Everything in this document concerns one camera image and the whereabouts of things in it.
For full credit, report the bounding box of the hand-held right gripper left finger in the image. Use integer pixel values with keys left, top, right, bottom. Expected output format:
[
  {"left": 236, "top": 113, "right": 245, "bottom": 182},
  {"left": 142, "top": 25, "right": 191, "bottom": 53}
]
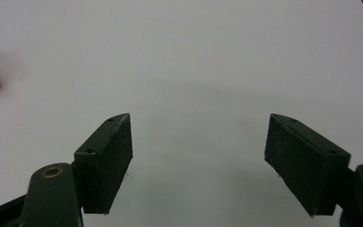
[{"left": 71, "top": 113, "right": 134, "bottom": 216}]

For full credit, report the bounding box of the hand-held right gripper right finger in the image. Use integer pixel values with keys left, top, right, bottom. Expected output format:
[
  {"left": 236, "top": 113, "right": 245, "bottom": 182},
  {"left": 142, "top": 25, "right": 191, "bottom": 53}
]
[{"left": 264, "top": 113, "right": 357, "bottom": 218}]

